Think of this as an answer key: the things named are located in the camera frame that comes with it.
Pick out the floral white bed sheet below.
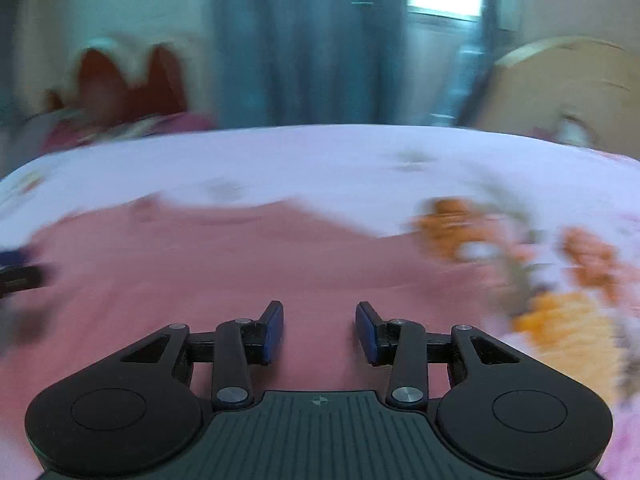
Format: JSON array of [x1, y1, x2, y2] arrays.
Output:
[[0, 123, 640, 480]]

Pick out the teal blue curtain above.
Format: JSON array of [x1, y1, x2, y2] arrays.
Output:
[[204, 0, 501, 129]]

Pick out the cream round headboard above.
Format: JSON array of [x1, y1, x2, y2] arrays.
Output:
[[471, 36, 639, 159]]

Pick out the red heart-shaped headboard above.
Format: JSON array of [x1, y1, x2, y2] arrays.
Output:
[[42, 36, 189, 126]]

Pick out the pink sweater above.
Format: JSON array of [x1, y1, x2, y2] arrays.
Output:
[[1, 198, 496, 479]]

